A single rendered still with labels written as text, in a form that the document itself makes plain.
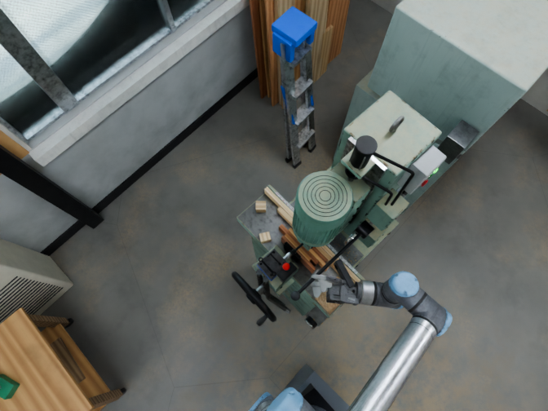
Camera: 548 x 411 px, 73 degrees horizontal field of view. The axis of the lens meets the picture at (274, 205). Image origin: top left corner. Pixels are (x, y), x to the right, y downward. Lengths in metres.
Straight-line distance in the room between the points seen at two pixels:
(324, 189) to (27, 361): 1.76
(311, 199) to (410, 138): 0.36
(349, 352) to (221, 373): 0.81
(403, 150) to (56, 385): 1.91
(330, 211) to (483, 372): 1.93
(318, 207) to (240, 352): 1.58
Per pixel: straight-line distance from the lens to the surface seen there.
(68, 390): 2.25
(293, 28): 1.94
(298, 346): 2.53
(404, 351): 1.29
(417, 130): 1.25
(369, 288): 1.45
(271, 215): 1.71
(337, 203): 1.14
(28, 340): 2.36
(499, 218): 3.09
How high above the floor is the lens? 2.52
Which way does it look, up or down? 70 degrees down
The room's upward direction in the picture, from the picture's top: 1 degrees counter-clockwise
